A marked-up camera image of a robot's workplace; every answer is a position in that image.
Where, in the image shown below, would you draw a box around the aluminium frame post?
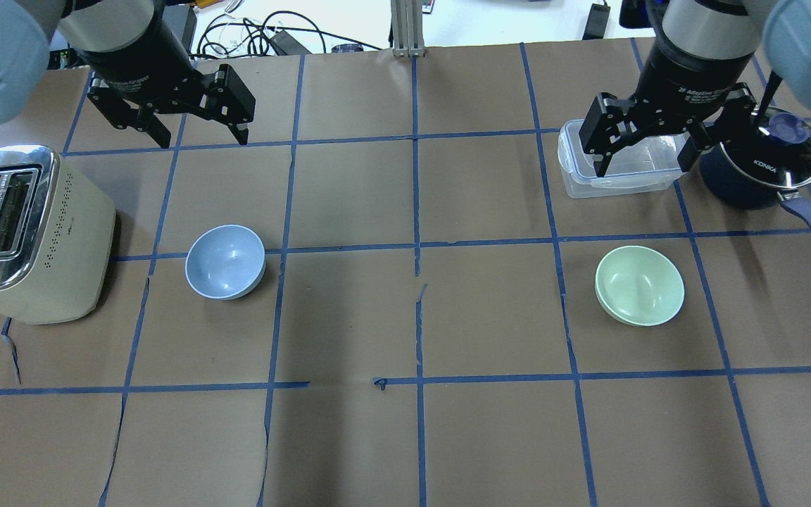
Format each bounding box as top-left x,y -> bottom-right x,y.
390,0 -> 426,58

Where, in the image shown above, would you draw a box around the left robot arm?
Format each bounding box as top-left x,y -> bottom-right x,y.
0,1 -> 256,149

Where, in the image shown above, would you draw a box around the blue bowl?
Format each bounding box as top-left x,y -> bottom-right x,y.
184,224 -> 267,301

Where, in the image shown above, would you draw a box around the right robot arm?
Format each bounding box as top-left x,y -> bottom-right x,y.
579,1 -> 811,177

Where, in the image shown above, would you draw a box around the green bowl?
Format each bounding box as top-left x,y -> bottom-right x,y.
594,245 -> 686,327

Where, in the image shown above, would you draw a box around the black cables on desk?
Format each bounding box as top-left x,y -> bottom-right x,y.
196,9 -> 329,58

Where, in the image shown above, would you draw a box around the black power adapter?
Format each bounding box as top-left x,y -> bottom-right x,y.
581,1 -> 610,39

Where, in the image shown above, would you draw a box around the dark blue saucepan with lid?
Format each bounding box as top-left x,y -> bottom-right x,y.
700,107 -> 811,229

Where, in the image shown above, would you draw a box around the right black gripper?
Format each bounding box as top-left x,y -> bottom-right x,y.
579,39 -> 756,177

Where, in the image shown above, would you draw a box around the cream silver toaster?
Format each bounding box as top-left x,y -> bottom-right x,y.
0,145 -> 117,325

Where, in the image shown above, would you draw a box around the clear plastic food container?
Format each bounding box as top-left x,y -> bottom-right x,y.
558,119 -> 688,199

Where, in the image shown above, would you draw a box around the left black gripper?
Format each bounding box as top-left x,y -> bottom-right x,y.
78,18 -> 256,149

